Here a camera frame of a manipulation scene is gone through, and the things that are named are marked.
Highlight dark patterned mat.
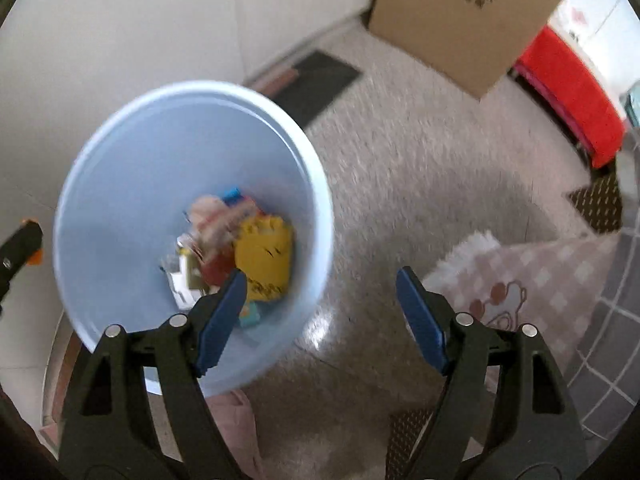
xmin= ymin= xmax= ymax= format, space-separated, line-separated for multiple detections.
xmin=386 ymin=406 xmax=437 ymax=480
xmin=566 ymin=174 xmax=624 ymax=235

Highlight round table grey checked tablecloth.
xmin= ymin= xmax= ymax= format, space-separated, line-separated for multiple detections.
xmin=564 ymin=232 xmax=640 ymax=443

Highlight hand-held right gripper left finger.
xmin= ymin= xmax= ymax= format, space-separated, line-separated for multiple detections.
xmin=56 ymin=269 xmax=249 ymax=480

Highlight pink white wrapper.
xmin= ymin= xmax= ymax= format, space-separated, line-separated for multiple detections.
xmin=186 ymin=195 xmax=252 ymax=257

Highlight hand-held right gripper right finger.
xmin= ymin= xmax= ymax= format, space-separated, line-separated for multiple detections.
xmin=395 ymin=265 xmax=590 ymax=480

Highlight dark floor mat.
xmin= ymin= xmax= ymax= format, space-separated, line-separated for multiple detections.
xmin=259 ymin=49 xmax=364 ymax=129

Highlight pink checkered rug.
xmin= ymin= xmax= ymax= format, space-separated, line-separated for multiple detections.
xmin=422 ymin=231 xmax=623 ymax=376

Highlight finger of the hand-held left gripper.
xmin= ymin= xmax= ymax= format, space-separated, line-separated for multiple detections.
xmin=0 ymin=217 xmax=45 ymax=303

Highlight pink cloth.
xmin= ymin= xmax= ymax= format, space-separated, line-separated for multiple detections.
xmin=206 ymin=389 xmax=265 ymax=480

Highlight red white step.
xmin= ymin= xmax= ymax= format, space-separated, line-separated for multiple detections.
xmin=514 ymin=26 xmax=629 ymax=170

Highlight teal wrapper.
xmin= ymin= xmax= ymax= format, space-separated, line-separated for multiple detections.
xmin=238 ymin=302 xmax=263 ymax=329

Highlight red snack bag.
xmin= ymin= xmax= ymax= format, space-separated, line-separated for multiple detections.
xmin=199 ymin=246 xmax=237 ymax=287

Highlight light blue plastic bin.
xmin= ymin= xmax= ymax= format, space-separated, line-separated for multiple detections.
xmin=52 ymin=79 xmax=335 ymax=397

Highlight white wardrobe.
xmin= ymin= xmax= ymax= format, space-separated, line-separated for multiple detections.
xmin=549 ymin=0 xmax=640 ymax=128

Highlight tall cardboard box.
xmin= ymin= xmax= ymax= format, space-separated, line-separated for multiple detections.
xmin=367 ymin=0 xmax=587 ymax=101

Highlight yellow snack bag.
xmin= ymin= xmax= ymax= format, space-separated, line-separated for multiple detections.
xmin=234 ymin=214 xmax=296 ymax=304

